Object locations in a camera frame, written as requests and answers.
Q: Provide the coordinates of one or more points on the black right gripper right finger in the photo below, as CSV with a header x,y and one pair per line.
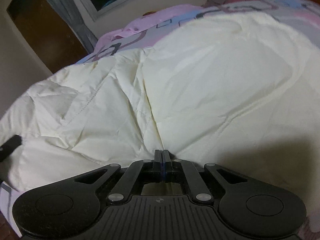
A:
x,y
192,182

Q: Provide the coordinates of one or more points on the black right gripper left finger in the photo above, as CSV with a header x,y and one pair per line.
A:
x,y
135,177

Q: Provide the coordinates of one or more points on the brown wooden door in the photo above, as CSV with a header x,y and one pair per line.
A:
x,y
49,36

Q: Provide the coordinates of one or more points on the pink blanket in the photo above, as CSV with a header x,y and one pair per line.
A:
x,y
144,23

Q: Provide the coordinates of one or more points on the yellow cloth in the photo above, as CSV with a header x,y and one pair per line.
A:
x,y
149,13

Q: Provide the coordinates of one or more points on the left grey curtain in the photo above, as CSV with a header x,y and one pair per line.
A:
x,y
69,12

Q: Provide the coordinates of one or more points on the patterned grey pink bedsheet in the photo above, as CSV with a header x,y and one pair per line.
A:
x,y
140,30

